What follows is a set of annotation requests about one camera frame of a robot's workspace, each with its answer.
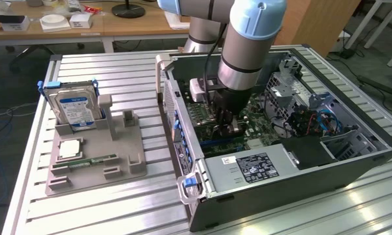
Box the blue expansion slot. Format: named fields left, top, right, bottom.
left=199, top=138, right=233, bottom=147

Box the wooden desk white frame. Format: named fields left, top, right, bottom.
left=0, top=0, right=281, bottom=53

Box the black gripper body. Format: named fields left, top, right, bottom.
left=213, top=89, right=250, bottom=126

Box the black wire bundle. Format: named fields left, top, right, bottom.
left=285, top=111, right=314, bottom=137

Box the blue wire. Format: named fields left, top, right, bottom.
left=315, top=110, right=344, bottom=135

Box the grey parts rack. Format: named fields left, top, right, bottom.
left=43, top=94, right=147, bottom=196

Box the small white box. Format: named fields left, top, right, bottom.
left=67, top=13, right=93, bottom=29

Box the green motherboard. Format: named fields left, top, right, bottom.
left=182, top=83, right=281, bottom=159

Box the white box black lid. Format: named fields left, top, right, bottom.
left=0, top=15, right=30, bottom=32

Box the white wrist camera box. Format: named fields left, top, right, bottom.
left=189, top=78, right=215, bottom=102

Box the black chair base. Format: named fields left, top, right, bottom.
left=357, top=68, right=392, bottom=101
left=5, top=43, right=85, bottom=74

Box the loose green RAM stick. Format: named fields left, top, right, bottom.
left=51, top=156, right=118, bottom=169

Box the grey power supply with label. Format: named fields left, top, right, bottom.
left=203, top=143, right=301, bottom=194

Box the silver perforated disk bay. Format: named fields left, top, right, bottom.
left=263, top=70, right=314, bottom=118

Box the silver CPU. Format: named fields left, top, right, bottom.
left=57, top=141, right=81, bottom=159

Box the white paper stack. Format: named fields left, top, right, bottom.
left=163, top=11, right=190, bottom=30

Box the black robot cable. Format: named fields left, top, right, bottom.
left=202, top=23, right=226, bottom=103

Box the silver angled drive cage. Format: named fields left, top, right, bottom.
left=319, top=129, right=380, bottom=162

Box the black round lamp base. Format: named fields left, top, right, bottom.
left=110, top=0, right=146, bottom=19

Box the green graphics card with fan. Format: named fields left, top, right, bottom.
left=195, top=119, right=247, bottom=141

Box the black open PC case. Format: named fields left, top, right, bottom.
left=154, top=44, right=392, bottom=233

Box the white table frame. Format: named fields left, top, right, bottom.
left=344, top=0, right=392, bottom=67

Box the hard disk with blue carrier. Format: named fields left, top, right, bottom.
left=35, top=77, right=101, bottom=133

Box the black power brick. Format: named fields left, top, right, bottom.
left=337, top=48, right=356, bottom=59

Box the wooden cabinet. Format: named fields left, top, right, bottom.
left=275, top=0, right=361, bottom=58

